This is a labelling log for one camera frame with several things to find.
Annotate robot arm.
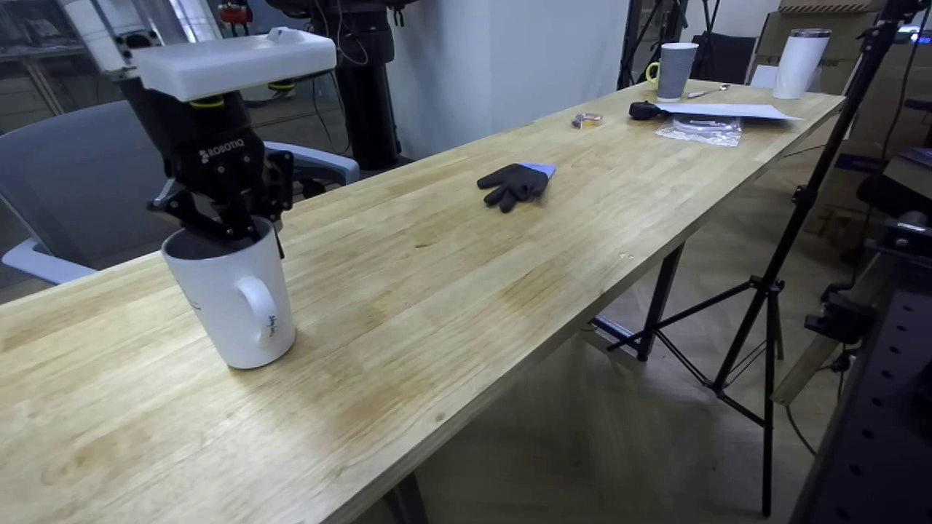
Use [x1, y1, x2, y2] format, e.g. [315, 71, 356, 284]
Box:
[59, 0, 293, 245]

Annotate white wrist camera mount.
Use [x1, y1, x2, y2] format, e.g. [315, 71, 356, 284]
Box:
[130, 27, 337, 103]

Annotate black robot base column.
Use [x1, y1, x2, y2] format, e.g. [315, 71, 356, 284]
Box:
[266, 0, 413, 171]

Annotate black camera tripod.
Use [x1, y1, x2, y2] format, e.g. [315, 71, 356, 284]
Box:
[592, 0, 932, 519]

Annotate black table leg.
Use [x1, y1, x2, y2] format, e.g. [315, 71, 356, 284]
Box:
[638, 245, 681, 362]

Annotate small black round object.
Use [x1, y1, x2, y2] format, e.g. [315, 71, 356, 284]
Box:
[628, 103, 670, 123]

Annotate black perforated equipment rack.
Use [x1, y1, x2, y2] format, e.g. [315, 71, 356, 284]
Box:
[788, 142, 932, 524]

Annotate grey office chair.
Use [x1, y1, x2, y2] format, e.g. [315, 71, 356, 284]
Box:
[0, 103, 360, 284]

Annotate white tumbler cup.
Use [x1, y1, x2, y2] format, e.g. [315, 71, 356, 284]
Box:
[771, 30, 831, 100]

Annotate white paper sheet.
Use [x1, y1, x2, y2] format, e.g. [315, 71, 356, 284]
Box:
[657, 103, 796, 123]

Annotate black work glove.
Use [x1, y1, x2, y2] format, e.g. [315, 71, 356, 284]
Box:
[478, 164, 555, 212]

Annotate white ceramic mug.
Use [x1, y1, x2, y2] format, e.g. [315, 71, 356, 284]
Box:
[159, 218, 298, 369]

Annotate grey paper cup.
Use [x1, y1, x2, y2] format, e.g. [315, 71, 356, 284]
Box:
[657, 43, 700, 100]

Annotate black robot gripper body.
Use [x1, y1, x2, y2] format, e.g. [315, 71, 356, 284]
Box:
[120, 79, 293, 218]

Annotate clear plastic bag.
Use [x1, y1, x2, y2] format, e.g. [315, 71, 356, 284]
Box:
[657, 119, 742, 145]

